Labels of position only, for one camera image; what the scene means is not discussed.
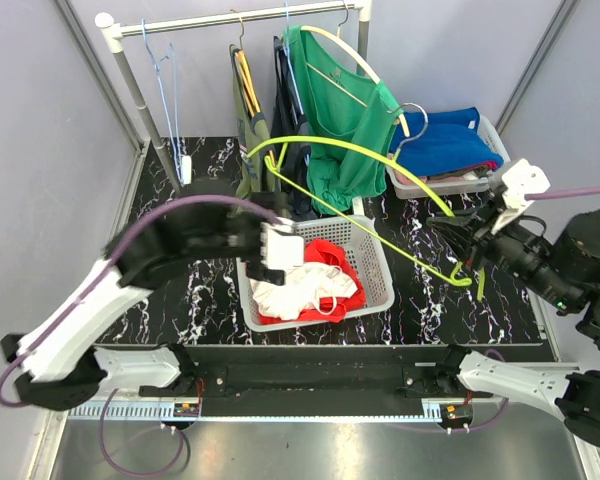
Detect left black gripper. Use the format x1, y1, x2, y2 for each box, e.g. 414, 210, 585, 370
189, 194, 294, 283

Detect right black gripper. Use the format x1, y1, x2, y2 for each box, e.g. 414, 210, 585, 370
426, 190, 578, 307

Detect lime green hanger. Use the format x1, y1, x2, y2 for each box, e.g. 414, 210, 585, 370
249, 138, 472, 287

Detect white tank top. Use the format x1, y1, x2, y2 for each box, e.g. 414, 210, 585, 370
250, 262, 359, 321

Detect red tank top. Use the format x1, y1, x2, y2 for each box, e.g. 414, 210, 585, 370
259, 239, 366, 325

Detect light blue wire hanger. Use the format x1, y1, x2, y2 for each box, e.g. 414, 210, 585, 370
141, 19, 183, 183

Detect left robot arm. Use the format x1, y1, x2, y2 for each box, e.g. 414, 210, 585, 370
0, 178, 308, 411

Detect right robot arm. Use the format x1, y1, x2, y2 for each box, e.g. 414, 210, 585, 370
427, 198, 600, 448

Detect olive green tank top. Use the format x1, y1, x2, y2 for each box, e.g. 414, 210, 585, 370
229, 44, 283, 208

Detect dark navy tank top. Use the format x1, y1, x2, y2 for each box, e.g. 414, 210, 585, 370
270, 36, 317, 221

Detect cream curved wooden hanger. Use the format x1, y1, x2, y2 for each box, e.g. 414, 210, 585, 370
300, 25, 410, 137

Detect small white laundry basket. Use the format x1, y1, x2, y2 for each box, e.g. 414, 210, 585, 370
415, 115, 510, 196

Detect folded blue clothes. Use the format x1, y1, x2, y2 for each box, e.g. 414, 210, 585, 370
389, 107, 504, 177

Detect green t-shirt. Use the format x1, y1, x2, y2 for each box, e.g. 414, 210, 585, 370
288, 26, 399, 215

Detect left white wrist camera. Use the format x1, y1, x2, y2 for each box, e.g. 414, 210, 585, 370
261, 217, 304, 271

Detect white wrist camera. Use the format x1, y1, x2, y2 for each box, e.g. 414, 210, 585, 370
490, 158, 550, 235
261, 217, 304, 271

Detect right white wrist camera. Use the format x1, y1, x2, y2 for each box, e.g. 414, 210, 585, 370
490, 158, 550, 235

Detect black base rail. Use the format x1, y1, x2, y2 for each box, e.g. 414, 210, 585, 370
87, 343, 561, 419

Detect blue wire hanger on rack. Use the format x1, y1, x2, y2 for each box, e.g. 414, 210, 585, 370
282, 1, 306, 134

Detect white clothes rack frame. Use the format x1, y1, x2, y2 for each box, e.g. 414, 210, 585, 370
94, 1, 372, 192

